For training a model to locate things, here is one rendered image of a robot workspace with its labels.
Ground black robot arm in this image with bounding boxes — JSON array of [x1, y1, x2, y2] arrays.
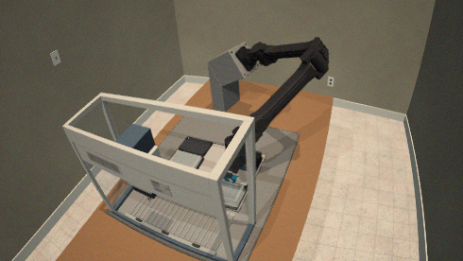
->
[[235, 37, 329, 142]]

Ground white well plate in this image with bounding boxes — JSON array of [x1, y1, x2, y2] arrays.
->
[[171, 150, 202, 168]]

